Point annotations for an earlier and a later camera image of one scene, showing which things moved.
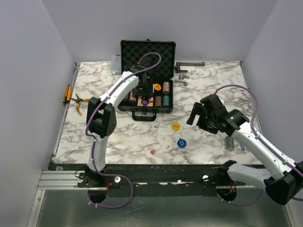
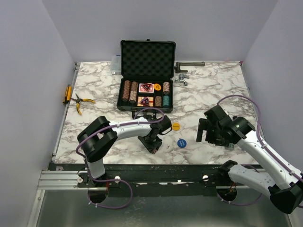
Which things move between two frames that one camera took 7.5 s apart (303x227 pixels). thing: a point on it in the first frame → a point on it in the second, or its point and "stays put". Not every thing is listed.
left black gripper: x=147 y=91 → x=156 y=145
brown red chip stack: x=158 y=100 stays put
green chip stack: x=165 y=100 stays put
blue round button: x=181 y=143 stays put
